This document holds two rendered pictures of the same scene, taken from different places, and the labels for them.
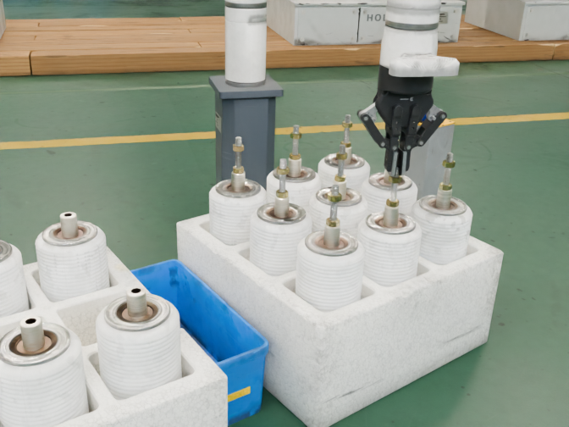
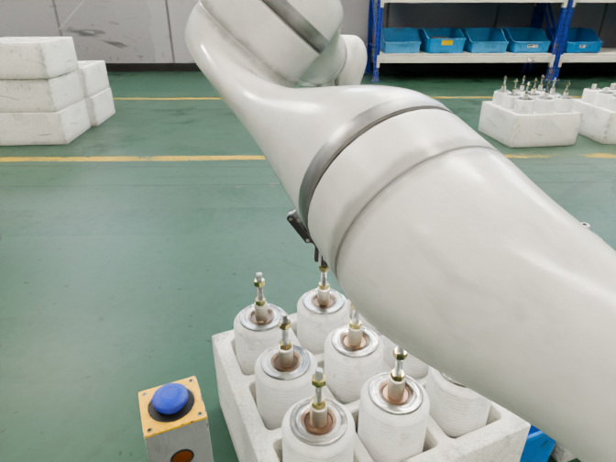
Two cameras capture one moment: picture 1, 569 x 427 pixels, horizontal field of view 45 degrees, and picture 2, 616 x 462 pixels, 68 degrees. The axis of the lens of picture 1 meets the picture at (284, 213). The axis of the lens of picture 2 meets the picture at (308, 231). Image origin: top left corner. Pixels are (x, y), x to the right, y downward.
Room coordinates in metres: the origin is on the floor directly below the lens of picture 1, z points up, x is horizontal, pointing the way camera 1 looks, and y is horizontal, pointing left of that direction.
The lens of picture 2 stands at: (1.60, -0.01, 0.74)
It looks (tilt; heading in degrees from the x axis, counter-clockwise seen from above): 27 degrees down; 195
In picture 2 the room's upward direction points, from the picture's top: straight up
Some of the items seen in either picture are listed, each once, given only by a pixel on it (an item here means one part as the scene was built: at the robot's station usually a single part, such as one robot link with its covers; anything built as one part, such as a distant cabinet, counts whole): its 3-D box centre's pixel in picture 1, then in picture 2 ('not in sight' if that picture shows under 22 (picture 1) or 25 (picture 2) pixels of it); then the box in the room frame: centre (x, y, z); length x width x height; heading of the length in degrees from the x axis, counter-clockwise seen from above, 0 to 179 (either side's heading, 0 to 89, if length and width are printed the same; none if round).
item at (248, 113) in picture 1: (245, 144); not in sight; (1.56, 0.10, 0.15); 0.15 x 0.15 x 0.30; 16
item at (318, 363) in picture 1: (332, 282); (350, 412); (1.03, -0.09, 0.09); 0.39 x 0.39 x 0.18; 38
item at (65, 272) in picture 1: (76, 289); not in sight; (0.87, 0.30, 0.16); 0.10 x 0.10 x 0.18
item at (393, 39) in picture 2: not in sight; (398, 39); (-3.53, -0.41, 0.36); 0.50 x 0.38 x 0.21; 17
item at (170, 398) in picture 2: not in sight; (170, 400); (1.27, -0.27, 0.32); 0.04 x 0.04 x 0.02
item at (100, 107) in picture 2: not in sight; (74, 106); (-1.03, -2.34, 0.09); 0.39 x 0.39 x 0.18; 19
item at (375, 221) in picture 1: (390, 223); (323, 301); (0.94, -0.16, 0.25); 0.08 x 0.08 x 0.01
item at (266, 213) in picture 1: (281, 213); not in sight; (0.96, 0.00, 0.25); 0.08 x 0.08 x 0.01
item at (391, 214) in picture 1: (391, 215); (324, 295); (0.94, -0.16, 0.26); 0.02 x 0.02 x 0.03
